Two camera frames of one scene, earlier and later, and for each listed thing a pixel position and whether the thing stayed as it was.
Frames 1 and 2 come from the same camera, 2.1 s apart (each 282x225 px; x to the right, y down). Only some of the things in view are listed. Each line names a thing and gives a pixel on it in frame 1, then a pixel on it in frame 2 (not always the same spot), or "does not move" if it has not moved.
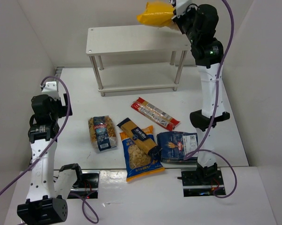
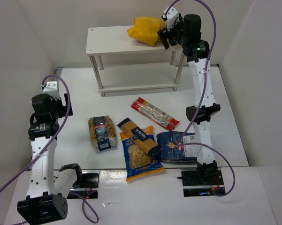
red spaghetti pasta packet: [141, 105] does not move
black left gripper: [67, 108] does not move
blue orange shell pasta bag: [138, 163] does not move
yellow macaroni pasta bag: [157, 14] → [146, 29]
